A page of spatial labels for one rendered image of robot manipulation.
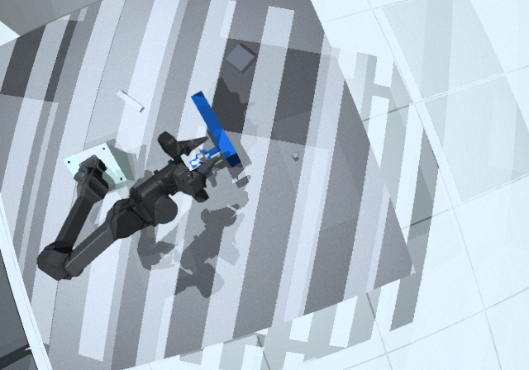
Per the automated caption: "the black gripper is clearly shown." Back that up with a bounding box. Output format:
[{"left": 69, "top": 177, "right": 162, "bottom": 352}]
[{"left": 152, "top": 131, "right": 218, "bottom": 203}]

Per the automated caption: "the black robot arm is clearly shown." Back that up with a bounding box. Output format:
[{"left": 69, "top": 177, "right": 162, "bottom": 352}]
[{"left": 36, "top": 154, "right": 204, "bottom": 281}]

